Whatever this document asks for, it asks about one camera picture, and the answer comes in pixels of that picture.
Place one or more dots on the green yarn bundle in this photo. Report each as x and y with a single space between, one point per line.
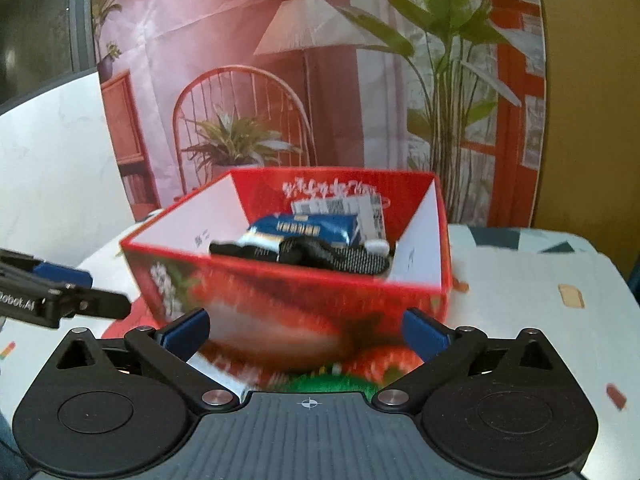
325 381

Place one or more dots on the white foam board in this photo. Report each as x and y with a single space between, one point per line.
61 195

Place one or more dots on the black mesh sock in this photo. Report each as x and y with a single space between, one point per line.
311 253

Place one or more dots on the printed room backdrop poster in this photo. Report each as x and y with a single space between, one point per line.
193 88

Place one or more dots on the red strawberry cardboard box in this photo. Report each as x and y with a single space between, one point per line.
270 318

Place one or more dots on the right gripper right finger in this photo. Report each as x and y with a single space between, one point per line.
446 354

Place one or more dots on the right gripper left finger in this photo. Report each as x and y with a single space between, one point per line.
164 354

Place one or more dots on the blue tissue pack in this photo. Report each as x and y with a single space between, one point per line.
338 230

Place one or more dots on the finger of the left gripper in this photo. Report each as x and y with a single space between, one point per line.
63 274
97 303

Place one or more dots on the patterned cartoon tablecloth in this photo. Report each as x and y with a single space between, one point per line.
558 283

